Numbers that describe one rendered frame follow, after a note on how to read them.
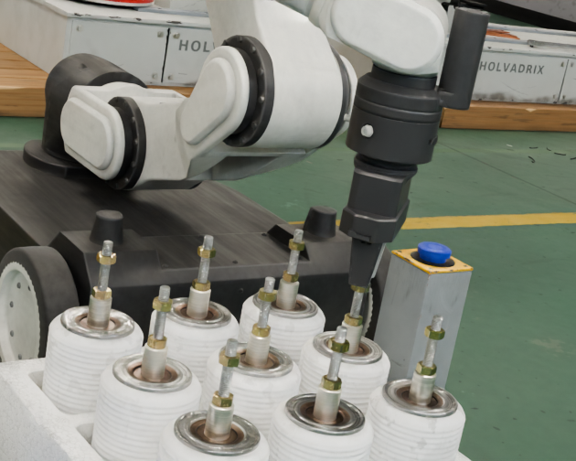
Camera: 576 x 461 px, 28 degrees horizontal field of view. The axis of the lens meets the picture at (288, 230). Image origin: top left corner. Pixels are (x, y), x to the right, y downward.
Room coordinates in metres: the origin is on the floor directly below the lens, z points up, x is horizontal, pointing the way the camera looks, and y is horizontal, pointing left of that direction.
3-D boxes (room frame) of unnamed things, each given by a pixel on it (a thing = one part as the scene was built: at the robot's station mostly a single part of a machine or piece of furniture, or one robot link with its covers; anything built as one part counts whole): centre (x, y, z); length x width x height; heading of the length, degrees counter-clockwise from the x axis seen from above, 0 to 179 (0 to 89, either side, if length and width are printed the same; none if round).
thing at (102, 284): (1.08, 0.17, 0.30); 0.01 x 0.01 x 0.08
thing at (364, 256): (1.11, -0.08, 0.36); 0.03 x 0.02 x 0.06; 79
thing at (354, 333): (1.13, -0.08, 0.26); 0.02 x 0.02 x 0.03
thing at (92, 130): (1.77, 0.25, 0.28); 0.21 x 0.20 x 0.13; 36
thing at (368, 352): (1.13, -0.08, 0.25); 0.08 x 0.08 x 0.01
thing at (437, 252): (1.29, -0.17, 0.32); 0.04 x 0.04 x 0.02
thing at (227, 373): (0.89, 0.03, 0.30); 0.01 x 0.01 x 0.08
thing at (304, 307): (1.22, -0.01, 0.25); 0.08 x 0.08 x 0.01
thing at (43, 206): (1.74, 0.24, 0.19); 0.64 x 0.52 x 0.33; 36
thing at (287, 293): (1.22, -0.01, 0.26); 0.02 x 0.02 x 0.03
